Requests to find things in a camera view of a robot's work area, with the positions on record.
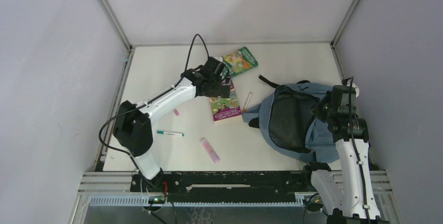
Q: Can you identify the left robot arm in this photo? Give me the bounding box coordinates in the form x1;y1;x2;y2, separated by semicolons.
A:
112;57;230;191

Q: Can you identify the orange capped white marker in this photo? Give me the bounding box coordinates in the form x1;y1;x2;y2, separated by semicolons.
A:
242;92;252;112

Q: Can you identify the blue student backpack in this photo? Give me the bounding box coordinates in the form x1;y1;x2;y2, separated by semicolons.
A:
242;75;339;163

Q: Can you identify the pink highlighter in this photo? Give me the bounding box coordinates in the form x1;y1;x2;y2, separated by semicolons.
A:
200;138;220;163

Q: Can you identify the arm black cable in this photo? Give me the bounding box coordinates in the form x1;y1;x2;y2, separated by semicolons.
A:
98;33;212;157
341;76;372;223

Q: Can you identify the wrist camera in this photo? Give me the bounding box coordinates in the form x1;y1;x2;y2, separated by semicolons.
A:
213;57;225;72
347;82;360;98

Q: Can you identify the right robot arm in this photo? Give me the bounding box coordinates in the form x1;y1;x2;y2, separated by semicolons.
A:
302;85;385;223

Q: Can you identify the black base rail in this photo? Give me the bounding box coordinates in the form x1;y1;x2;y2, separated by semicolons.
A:
130;170;316;204

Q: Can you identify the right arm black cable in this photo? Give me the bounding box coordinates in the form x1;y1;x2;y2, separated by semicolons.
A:
341;76;372;223

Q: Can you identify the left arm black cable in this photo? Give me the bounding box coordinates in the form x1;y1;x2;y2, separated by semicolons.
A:
98;33;212;157

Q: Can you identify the green treehouse book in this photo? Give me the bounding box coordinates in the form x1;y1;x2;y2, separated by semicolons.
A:
221;46;259;77

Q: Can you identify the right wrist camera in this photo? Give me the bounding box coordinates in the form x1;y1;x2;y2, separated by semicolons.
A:
347;82;360;98

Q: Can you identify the teal capped white marker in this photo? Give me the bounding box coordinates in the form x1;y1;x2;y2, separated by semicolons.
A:
156;131;184;137

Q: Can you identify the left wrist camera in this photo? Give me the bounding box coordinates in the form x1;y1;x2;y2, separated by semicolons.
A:
213;57;225;72

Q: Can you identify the purple treehouse book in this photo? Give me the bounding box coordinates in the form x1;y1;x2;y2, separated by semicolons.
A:
209;81;242;123

